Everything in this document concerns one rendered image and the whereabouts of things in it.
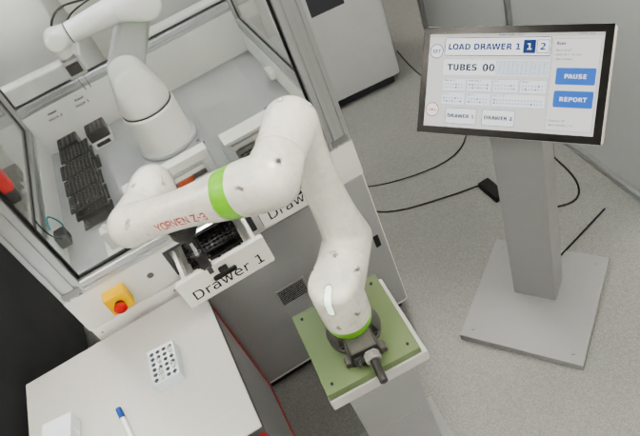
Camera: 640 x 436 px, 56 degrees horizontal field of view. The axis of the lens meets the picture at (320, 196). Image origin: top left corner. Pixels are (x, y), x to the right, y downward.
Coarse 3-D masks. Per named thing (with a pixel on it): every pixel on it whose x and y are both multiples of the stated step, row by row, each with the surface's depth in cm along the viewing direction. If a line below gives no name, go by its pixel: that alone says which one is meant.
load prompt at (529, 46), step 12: (528, 36) 164; (540, 36) 162; (456, 48) 175; (468, 48) 173; (480, 48) 171; (492, 48) 169; (504, 48) 168; (516, 48) 166; (528, 48) 164; (540, 48) 163
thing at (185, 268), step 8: (240, 224) 199; (248, 224) 192; (240, 232) 196; (248, 232) 186; (248, 240) 192; (176, 248) 198; (232, 248) 191; (176, 256) 188; (184, 256) 196; (176, 264) 186; (184, 264) 193; (184, 272) 184
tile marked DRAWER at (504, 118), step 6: (486, 114) 172; (492, 114) 171; (498, 114) 170; (504, 114) 169; (510, 114) 168; (486, 120) 172; (492, 120) 171; (498, 120) 170; (504, 120) 170; (510, 120) 169; (492, 126) 172; (498, 126) 171; (504, 126) 170; (510, 126) 169
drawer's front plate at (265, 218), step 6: (294, 204) 196; (300, 204) 197; (306, 204) 198; (282, 210) 195; (288, 210) 196; (294, 210) 197; (264, 216) 193; (276, 216) 195; (282, 216) 196; (264, 222) 195; (270, 222) 196
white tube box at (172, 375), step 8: (168, 344) 177; (152, 352) 177; (160, 352) 176; (168, 352) 175; (176, 352) 175; (152, 360) 176; (168, 360) 173; (176, 360) 172; (152, 368) 173; (168, 368) 172; (176, 368) 170; (152, 376) 171; (168, 376) 169; (176, 376) 169; (184, 376) 170; (152, 384) 168; (160, 384) 168; (168, 384) 170
